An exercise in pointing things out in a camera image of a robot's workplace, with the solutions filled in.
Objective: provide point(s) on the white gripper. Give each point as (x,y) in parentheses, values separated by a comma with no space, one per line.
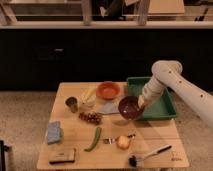
(151,92)

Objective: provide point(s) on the dark red bowl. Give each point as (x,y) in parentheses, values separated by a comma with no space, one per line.
(129,108)

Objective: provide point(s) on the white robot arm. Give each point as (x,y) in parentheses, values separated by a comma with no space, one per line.
(167,73)

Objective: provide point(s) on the green plastic tray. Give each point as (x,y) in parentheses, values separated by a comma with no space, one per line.
(161,109)

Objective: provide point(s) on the orange bowl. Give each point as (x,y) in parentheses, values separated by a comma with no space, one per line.
(108,90)

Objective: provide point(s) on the yellow onion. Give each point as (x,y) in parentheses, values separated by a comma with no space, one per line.
(123,142)

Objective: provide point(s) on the bunch of red grapes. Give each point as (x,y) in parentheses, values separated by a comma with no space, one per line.
(94,118)

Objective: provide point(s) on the green chili pepper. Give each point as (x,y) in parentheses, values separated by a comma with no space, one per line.
(95,140)

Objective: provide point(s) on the clear glass bowl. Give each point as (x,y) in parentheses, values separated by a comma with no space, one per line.
(87,102)

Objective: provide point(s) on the corn cob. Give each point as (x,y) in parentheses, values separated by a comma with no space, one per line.
(90,91)

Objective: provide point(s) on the black and white brush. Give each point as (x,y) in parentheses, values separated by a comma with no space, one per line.
(134,160)

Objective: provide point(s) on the metal cup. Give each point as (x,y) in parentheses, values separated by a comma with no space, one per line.
(72,103)

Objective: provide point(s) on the blue sponge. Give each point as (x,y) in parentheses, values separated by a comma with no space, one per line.
(54,133)

